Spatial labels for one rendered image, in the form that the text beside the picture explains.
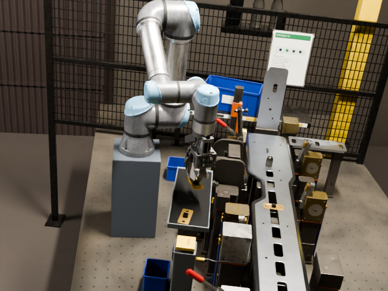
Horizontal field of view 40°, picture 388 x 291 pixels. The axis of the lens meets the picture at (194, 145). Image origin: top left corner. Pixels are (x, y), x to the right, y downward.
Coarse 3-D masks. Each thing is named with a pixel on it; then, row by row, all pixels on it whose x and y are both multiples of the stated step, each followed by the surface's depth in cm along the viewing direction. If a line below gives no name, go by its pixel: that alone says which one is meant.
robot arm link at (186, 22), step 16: (176, 16) 198; (192, 16) 200; (176, 32) 202; (192, 32) 205; (176, 48) 206; (176, 64) 210; (176, 80) 214; (160, 112) 219; (176, 112) 220; (160, 128) 225
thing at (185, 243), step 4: (180, 236) 171; (184, 236) 171; (180, 240) 169; (184, 240) 170; (188, 240) 170; (192, 240) 170; (176, 244) 168; (180, 244) 168; (184, 244) 168; (188, 244) 168; (192, 244) 168; (176, 248) 167; (180, 248) 167; (184, 248) 167; (188, 248) 166; (192, 248) 167
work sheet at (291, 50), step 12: (276, 36) 288; (288, 36) 288; (300, 36) 287; (312, 36) 287; (276, 48) 292; (288, 48) 291; (300, 48) 291; (276, 60) 295; (288, 60) 294; (300, 60) 294; (300, 72) 297; (288, 84) 301; (300, 84) 300
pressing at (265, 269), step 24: (264, 144) 267; (288, 144) 270; (264, 168) 246; (288, 168) 248; (264, 192) 228; (288, 192) 230; (264, 216) 213; (288, 216) 215; (264, 240) 199; (288, 240) 201; (264, 264) 187; (288, 264) 189; (264, 288) 177; (288, 288) 178
